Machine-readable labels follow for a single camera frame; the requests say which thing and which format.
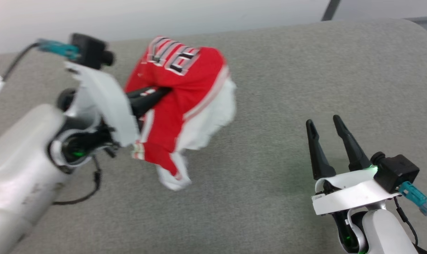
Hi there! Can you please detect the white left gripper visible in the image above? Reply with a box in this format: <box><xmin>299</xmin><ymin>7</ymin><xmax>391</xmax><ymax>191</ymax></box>
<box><xmin>58</xmin><ymin>62</ymin><xmax>172</xmax><ymax>147</ymax></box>

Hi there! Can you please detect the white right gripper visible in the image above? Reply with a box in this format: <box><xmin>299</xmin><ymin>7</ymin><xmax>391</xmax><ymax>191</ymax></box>
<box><xmin>306</xmin><ymin>114</ymin><xmax>402</xmax><ymax>216</ymax></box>

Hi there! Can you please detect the red white sports jersey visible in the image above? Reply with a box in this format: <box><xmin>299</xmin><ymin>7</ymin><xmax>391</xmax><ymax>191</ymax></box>
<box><xmin>123</xmin><ymin>35</ymin><xmax>238</xmax><ymax>192</ymax></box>

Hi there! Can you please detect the dark slanted pole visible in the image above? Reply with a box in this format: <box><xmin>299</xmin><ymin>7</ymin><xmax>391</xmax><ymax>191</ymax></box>
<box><xmin>321</xmin><ymin>0</ymin><xmax>342</xmax><ymax>22</ymax></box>

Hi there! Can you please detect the teal right camera connector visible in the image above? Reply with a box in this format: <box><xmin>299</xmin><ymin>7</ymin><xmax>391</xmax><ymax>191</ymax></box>
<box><xmin>398</xmin><ymin>181</ymin><xmax>427</xmax><ymax>216</ymax></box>

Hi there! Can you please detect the teal camera connector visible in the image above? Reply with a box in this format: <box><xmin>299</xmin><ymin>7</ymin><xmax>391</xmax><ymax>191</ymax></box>
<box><xmin>37</xmin><ymin>38</ymin><xmax>80</xmax><ymax>59</ymax></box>
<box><xmin>398</xmin><ymin>181</ymin><xmax>427</xmax><ymax>216</ymax></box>

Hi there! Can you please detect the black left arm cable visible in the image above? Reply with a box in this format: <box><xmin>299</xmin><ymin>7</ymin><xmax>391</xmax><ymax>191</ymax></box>
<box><xmin>53</xmin><ymin>155</ymin><xmax>102</xmax><ymax>206</ymax></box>

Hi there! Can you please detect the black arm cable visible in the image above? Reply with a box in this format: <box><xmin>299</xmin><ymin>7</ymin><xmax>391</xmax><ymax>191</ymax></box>
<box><xmin>53</xmin><ymin>155</ymin><xmax>102</xmax><ymax>206</ymax></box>
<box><xmin>393</xmin><ymin>196</ymin><xmax>427</xmax><ymax>254</ymax></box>

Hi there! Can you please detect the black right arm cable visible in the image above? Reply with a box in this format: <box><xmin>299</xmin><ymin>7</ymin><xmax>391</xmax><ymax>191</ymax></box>
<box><xmin>393</xmin><ymin>196</ymin><xmax>427</xmax><ymax>254</ymax></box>

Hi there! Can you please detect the teal left camera connector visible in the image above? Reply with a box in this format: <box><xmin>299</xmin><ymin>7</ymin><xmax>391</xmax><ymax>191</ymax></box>
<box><xmin>37</xmin><ymin>38</ymin><xmax>80</xmax><ymax>59</ymax></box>

